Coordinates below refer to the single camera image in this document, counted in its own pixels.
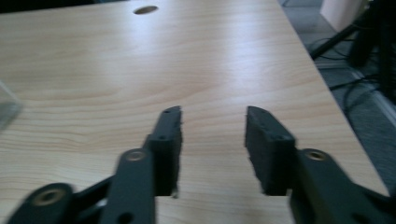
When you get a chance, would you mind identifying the white cabinet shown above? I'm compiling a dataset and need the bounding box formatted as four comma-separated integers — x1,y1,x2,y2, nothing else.
319,0,368,33

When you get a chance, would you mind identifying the black stand leg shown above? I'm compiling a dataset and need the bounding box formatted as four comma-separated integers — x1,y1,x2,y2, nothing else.
309,23,359,60

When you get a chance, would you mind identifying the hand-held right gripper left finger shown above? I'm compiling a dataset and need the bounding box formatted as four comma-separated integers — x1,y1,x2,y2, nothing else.
142,105,183,199

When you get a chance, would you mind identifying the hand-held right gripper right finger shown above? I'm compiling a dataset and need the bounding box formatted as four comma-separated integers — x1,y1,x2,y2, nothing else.
244,105,297,197

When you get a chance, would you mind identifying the clear plastic container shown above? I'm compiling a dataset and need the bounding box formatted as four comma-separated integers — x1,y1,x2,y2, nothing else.
0,81,24,132

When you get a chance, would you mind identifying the black floor cable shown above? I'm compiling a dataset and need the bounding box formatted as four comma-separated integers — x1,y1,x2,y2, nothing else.
328,74,381,110

